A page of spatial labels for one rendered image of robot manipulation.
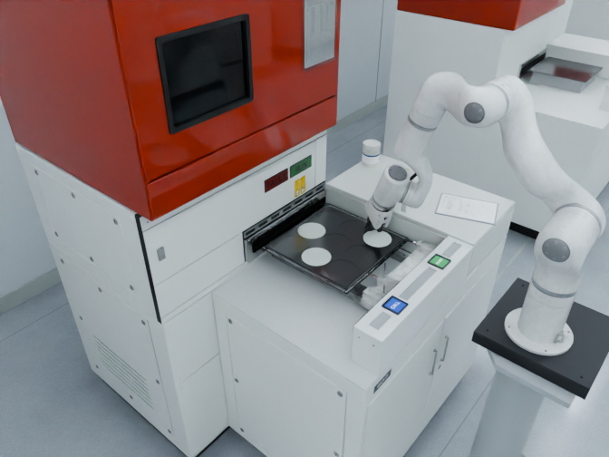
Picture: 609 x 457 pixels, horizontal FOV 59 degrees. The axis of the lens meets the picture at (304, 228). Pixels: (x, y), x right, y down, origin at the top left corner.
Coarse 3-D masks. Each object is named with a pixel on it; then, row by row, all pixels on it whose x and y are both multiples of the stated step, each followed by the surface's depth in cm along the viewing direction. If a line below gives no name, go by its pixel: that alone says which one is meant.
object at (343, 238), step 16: (320, 224) 198; (336, 224) 198; (352, 224) 198; (288, 240) 190; (304, 240) 190; (320, 240) 190; (336, 240) 190; (352, 240) 190; (400, 240) 190; (288, 256) 182; (336, 256) 182; (352, 256) 183; (368, 256) 183; (320, 272) 175; (336, 272) 176; (352, 272) 176
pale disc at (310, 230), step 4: (304, 224) 198; (308, 224) 198; (312, 224) 198; (316, 224) 198; (300, 228) 196; (304, 228) 196; (308, 228) 196; (312, 228) 196; (316, 228) 196; (320, 228) 196; (324, 228) 196; (300, 232) 194; (304, 232) 194; (308, 232) 194; (312, 232) 194; (316, 232) 194; (320, 232) 194; (324, 232) 194; (304, 236) 192; (308, 236) 192; (312, 236) 192; (316, 236) 192; (320, 236) 192
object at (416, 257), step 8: (416, 256) 186; (424, 256) 186; (400, 264) 182; (408, 264) 182; (416, 264) 182; (392, 272) 179; (400, 272) 179; (408, 272) 179; (400, 280) 175; (376, 288) 172; (368, 304) 167
